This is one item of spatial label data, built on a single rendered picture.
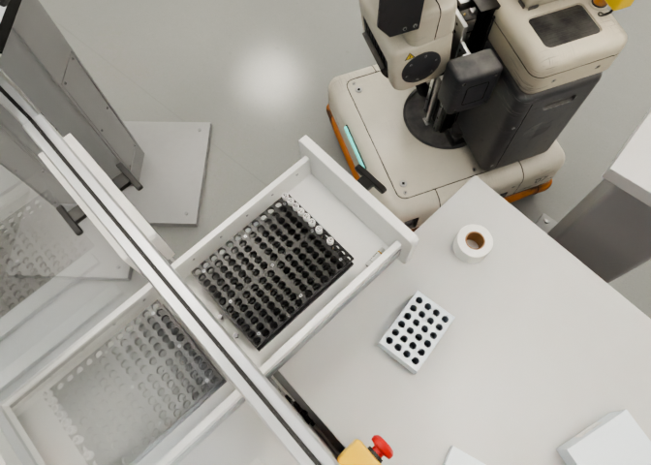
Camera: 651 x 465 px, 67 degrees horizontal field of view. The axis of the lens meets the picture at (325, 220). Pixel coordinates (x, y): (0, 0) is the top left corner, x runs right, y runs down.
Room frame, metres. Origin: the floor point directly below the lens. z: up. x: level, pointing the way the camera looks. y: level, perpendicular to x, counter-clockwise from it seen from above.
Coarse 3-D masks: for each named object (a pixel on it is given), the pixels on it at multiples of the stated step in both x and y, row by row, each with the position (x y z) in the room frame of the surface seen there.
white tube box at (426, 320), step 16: (416, 304) 0.21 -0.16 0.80; (432, 304) 0.21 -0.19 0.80; (400, 320) 0.19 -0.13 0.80; (416, 320) 0.19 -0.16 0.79; (432, 320) 0.18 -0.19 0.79; (448, 320) 0.18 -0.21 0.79; (384, 336) 0.16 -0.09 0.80; (400, 336) 0.16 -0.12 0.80; (416, 336) 0.16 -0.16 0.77; (432, 336) 0.16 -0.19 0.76; (400, 352) 0.13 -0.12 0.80; (416, 352) 0.13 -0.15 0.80; (416, 368) 0.10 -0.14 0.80
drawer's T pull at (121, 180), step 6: (120, 162) 0.49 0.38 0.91; (120, 168) 0.48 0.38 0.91; (126, 168) 0.48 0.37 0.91; (120, 174) 0.46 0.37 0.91; (126, 174) 0.46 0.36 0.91; (132, 174) 0.46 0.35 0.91; (114, 180) 0.45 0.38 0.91; (120, 180) 0.45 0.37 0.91; (126, 180) 0.45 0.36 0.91; (132, 180) 0.45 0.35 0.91; (120, 186) 0.44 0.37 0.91; (126, 186) 0.44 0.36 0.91; (138, 186) 0.44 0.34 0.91
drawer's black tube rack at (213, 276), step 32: (288, 224) 0.35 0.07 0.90; (224, 256) 0.30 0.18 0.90; (256, 256) 0.29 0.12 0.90; (288, 256) 0.30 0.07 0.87; (320, 256) 0.28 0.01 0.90; (224, 288) 0.25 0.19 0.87; (256, 288) 0.24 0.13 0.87; (288, 288) 0.23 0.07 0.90; (320, 288) 0.23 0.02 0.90; (256, 320) 0.19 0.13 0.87; (288, 320) 0.18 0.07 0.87
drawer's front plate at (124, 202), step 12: (72, 144) 0.52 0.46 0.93; (84, 156) 0.50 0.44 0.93; (96, 168) 0.47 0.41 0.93; (108, 180) 0.44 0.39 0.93; (108, 192) 0.42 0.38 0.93; (120, 192) 0.42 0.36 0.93; (120, 204) 0.39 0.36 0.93; (132, 204) 0.40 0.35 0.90; (132, 216) 0.37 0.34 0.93; (144, 228) 0.34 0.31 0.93; (156, 240) 0.33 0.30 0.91; (168, 252) 0.33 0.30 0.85
